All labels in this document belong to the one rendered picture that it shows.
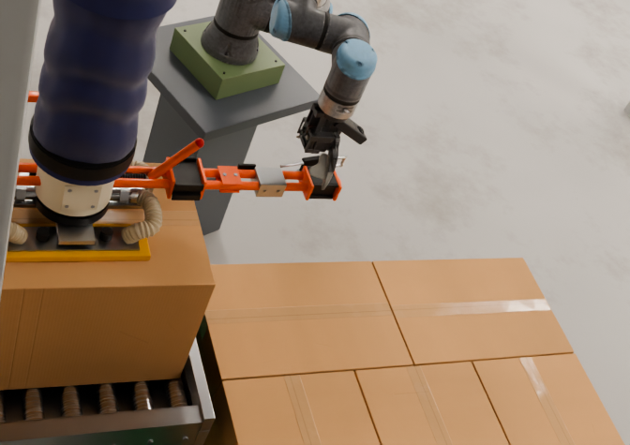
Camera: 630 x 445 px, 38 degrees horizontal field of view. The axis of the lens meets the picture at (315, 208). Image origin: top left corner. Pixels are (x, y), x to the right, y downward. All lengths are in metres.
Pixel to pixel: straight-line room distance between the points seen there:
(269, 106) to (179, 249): 0.94
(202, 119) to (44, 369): 0.97
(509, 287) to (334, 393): 0.84
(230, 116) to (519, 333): 1.15
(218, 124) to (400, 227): 1.32
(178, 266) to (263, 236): 1.50
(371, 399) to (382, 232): 1.39
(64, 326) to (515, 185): 2.79
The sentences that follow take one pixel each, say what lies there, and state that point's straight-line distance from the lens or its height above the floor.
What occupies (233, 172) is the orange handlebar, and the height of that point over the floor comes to 1.09.
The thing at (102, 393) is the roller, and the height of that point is 0.55.
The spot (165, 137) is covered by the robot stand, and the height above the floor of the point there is 0.43.
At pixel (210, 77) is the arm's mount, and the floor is 0.80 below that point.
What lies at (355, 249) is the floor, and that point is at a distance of 3.78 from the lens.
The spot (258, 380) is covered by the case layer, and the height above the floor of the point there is 0.54.
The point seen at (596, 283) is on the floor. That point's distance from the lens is 4.31.
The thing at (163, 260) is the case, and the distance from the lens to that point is 2.19.
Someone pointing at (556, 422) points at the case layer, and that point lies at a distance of 2.90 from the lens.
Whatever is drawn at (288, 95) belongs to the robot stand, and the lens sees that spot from 3.11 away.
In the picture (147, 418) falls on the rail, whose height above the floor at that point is 0.59.
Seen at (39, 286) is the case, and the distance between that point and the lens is 2.09.
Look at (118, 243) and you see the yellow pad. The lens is 2.16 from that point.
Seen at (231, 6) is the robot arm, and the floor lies 1.02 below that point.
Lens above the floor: 2.58
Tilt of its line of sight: 42 degrees down
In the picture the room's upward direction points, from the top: 25 degrees clockwise
